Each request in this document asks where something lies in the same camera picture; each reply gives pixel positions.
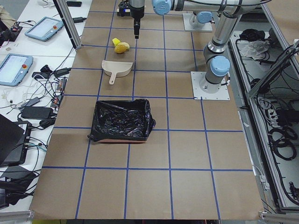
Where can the aluminium frame post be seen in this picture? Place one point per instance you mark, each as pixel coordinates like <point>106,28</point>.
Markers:
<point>68,22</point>

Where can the black power adapter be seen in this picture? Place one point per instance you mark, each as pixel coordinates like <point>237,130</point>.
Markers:
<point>34,112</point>

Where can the crumpled white cloth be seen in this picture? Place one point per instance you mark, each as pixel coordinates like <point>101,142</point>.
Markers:
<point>256,49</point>

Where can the upper teach pendant tablet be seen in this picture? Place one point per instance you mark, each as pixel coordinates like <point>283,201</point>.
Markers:
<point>44,29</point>

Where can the teach pendant tablet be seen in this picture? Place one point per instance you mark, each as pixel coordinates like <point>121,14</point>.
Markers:
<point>14,68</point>
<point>44,29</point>

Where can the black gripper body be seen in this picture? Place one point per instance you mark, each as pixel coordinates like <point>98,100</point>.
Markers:
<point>137,9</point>

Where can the black laptop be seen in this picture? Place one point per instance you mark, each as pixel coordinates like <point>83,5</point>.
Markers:
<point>14,139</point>

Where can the yellow sponge piece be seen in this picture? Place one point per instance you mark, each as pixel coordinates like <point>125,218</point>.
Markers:
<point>116,41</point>

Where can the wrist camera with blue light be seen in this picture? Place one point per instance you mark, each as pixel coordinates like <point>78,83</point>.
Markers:
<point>123,8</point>

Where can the bin with black trash bag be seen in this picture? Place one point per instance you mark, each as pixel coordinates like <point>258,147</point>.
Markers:
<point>121,121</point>

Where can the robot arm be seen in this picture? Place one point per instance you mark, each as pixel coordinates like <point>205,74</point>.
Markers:
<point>231,12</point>
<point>201,20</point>

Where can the lower teach pendant tablet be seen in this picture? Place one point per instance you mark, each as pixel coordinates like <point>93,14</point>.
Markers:
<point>14,68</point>

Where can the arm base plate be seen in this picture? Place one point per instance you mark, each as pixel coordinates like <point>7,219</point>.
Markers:
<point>203,90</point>
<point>187,26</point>

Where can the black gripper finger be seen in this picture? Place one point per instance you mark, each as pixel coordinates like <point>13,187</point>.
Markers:
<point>136,32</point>

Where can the beige plastic dustpan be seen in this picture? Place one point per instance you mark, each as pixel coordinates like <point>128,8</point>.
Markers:
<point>116,69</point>

